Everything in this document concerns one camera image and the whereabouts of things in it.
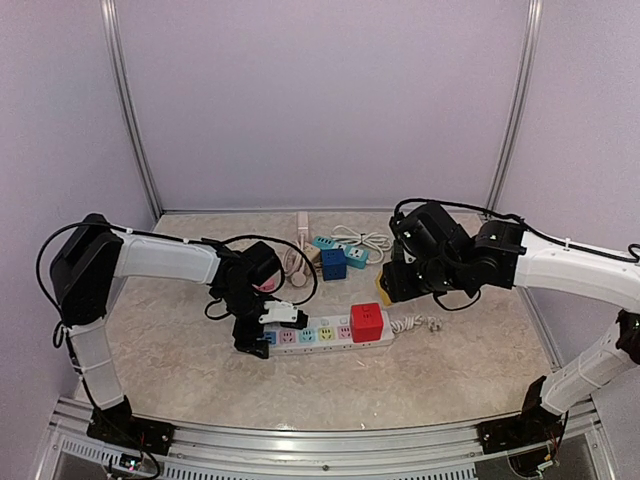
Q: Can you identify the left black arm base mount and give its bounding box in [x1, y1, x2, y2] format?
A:
[87, 396, 175, 456]

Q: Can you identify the red cube socket adapter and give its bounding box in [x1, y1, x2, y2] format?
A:
[349, 303, 384, 343]

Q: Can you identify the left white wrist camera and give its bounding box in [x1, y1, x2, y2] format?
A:
[259, 300, 309, 330]

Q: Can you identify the pink flat plug adapter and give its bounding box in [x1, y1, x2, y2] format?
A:
[255, 275, 277, 292]

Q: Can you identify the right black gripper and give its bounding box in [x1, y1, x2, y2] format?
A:
[382, 256, 468, 300]

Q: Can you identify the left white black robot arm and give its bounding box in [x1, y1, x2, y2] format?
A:
[35, 214, 280, 445]

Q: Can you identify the left aluminium corner post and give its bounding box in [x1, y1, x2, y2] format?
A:
[99, 0, 164, 220]

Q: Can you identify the white multicolour power strip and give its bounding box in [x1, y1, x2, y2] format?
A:
[264, 313, 395, 356]

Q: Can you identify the aluminium front frame rail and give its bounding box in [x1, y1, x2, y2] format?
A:
[47, 394, 609, 480]

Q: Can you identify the teal power strip with cord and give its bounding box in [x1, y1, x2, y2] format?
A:
[312, 225, 393, 269]

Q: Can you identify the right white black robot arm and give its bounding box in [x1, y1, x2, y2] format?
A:
[377, 198, 639, 444]

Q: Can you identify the dark blue cube socket adapter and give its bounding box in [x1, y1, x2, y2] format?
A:
[321, 249, 347, 282]

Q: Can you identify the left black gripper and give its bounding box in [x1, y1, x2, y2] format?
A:
[219, 285, 274, 359]

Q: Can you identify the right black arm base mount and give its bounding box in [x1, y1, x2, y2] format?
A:
[476, 376, 564, 454]

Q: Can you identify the aluminium corner post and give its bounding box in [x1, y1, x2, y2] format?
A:
[99, 0, 164, 220]
[485, 0, 544, 210]

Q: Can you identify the beige extension cord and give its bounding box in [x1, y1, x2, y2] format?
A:
[279, 211, 322, 288]

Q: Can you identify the right aluminium corner post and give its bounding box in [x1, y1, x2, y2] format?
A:
[485, 0, 544, 210]

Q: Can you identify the yellow cube socket adapter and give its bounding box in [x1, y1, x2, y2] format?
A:
[375, 272, 393, 307]

